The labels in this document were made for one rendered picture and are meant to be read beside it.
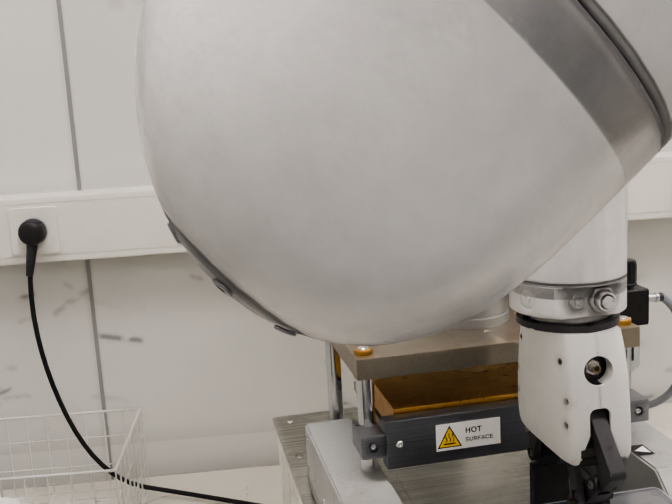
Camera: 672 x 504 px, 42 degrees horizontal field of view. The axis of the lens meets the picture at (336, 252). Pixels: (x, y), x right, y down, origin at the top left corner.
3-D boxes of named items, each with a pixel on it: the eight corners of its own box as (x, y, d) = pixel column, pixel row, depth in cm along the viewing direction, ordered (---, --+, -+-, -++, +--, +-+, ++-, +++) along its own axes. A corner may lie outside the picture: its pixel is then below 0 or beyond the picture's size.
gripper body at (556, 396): (651, 312, 61) (649, 464, 63) (581, 281, 70) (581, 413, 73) (549, 323, 59) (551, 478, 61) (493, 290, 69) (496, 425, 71)
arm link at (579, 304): (653, 280, 61) (652, 322, 61) (591, 257, 69) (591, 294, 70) (540, 292, 59) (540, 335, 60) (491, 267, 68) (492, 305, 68)
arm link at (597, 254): (481, 280, 63) (612, 289, 59) (476, 95, 61) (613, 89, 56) (518, 257, 70) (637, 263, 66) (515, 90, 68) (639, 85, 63)
